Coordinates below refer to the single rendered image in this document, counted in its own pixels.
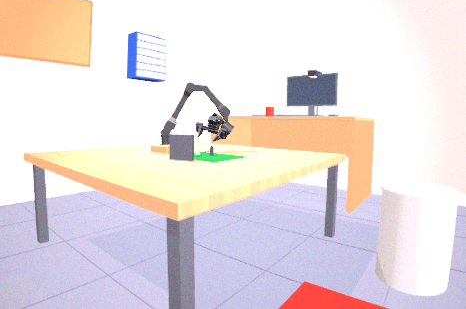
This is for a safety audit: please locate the green circuit board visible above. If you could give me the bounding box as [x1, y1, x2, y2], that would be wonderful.
[194, 150, 246, 162]

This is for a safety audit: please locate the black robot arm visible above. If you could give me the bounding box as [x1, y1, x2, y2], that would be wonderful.
[160, 82, 234, 145]

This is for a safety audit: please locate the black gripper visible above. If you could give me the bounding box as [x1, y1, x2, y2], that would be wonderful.
[195, 122, 227, 142]

